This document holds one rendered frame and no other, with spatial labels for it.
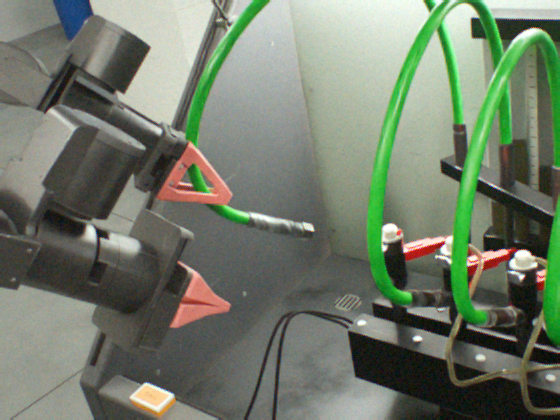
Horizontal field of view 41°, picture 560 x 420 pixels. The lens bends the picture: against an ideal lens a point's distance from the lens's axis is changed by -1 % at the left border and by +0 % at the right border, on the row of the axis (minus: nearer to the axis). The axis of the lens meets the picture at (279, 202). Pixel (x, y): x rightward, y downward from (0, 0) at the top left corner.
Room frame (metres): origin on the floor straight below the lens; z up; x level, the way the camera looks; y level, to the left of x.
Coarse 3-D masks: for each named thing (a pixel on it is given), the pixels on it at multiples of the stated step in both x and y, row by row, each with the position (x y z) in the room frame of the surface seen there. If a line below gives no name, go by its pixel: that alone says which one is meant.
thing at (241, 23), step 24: (264, 0) 0.79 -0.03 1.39; (432, 0) 0.89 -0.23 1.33; (240, 24) 0.78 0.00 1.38; (216, 48) 0.77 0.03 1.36; (216, 72) 0.76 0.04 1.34; (456, 72) 0.90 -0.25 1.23; (456, 96) 0.90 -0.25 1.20; (192, 120) 0.74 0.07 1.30; (456, 120) 0.90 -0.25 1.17; (192, 168) 0.74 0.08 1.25; (240, 216) 0.76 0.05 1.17
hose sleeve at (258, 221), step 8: (256, 216) 0.77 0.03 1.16; (264, 216) 0.77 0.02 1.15; (248, 224) 0.76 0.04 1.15; (256, 224) 0.76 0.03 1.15; (264, 224) 0.76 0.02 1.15; (272, 224) 0.77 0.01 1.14; (280, 224) 0.77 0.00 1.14; (288, 224) 0.78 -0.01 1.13; (296, 224) 0.79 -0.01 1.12; (280, 232) 0.77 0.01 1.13; (288, 232) 0.78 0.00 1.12; (296, 232) 0.78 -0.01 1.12
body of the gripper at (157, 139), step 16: (112, 112) 0.74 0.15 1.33; (128, 112) 0.75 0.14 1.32; (128, 128) 0.73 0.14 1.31; (144, 128) 0.74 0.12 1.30; (160, 128) 0.76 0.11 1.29; (144, 144) 0.73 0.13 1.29; (160, 144) 0.71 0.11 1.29; (144, 160) 0.72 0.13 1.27; (160, 160) 0.74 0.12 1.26; (144, 176) 0.70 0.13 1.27
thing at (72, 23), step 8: (56, 0) 6.72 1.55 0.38; (64, 0) 6.67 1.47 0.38; (72, 0) 6.64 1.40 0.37; (80, 0) 6.64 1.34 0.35; (88, 0) 6.66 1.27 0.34; (56, 8) 6.78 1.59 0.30; (64, 8) 6.69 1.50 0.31; (72, 8) 6.65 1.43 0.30; (80, 8) 6.65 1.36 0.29; (88, 8) 6.66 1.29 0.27; (64, 16) 6.71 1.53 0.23; (72, 16) 6.67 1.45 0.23; (80, 16) 6.65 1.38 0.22; (88, 16) 6.66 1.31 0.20; (64, 24) 6.75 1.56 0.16; (72, 24) 6.68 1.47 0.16; (80, 24) 6.66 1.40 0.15; (72, 32) 6.70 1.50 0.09
